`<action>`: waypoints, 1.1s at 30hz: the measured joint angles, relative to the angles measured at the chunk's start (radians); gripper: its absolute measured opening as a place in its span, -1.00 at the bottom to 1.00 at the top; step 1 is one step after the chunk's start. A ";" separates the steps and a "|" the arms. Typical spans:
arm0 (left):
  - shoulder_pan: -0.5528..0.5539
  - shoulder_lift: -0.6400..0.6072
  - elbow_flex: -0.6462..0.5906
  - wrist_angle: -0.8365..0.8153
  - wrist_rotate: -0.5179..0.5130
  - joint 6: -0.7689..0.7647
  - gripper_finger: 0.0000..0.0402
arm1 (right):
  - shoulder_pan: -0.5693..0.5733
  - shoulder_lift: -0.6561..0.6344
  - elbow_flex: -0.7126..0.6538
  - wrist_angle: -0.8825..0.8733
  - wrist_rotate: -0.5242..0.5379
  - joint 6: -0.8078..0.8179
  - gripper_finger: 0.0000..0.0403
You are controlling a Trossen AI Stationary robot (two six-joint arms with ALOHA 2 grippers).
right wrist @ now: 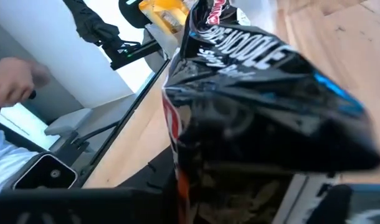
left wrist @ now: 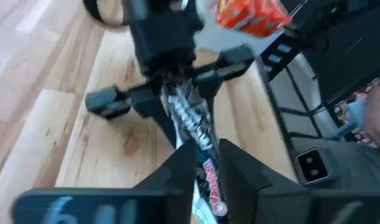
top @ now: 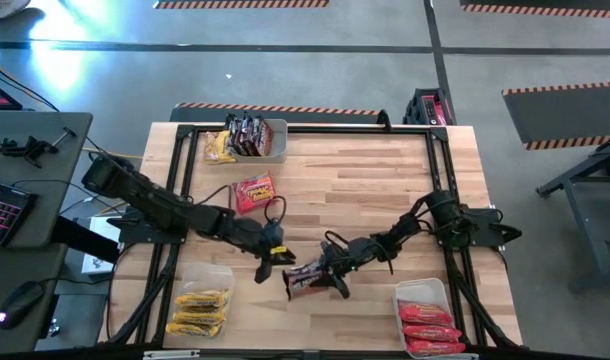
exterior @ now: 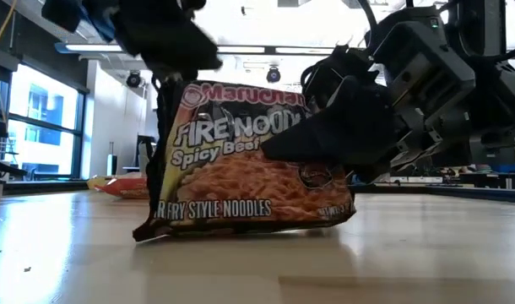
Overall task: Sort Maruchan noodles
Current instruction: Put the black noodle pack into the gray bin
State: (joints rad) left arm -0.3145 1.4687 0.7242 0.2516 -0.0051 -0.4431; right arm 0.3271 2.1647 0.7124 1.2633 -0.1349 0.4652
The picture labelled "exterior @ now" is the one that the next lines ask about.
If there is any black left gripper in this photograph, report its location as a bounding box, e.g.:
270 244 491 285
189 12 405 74
112 0 224 85

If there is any long ceiling light rail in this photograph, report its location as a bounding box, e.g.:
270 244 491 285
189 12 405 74
54 41 339 57

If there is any black fire noodle pack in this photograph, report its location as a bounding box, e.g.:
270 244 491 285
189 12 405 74
133 79 357 243

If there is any wall security camera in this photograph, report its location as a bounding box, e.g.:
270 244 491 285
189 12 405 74
125 70 143 89

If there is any red Maruchan noodle pack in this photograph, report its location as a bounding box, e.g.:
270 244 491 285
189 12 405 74
95 176 151 200

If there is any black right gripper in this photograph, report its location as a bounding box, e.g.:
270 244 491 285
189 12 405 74
260 20 477 183

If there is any large dark-framed window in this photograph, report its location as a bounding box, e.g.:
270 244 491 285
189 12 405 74
0 62 88 179

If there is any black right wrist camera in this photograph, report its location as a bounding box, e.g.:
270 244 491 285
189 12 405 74
369 6 444 43

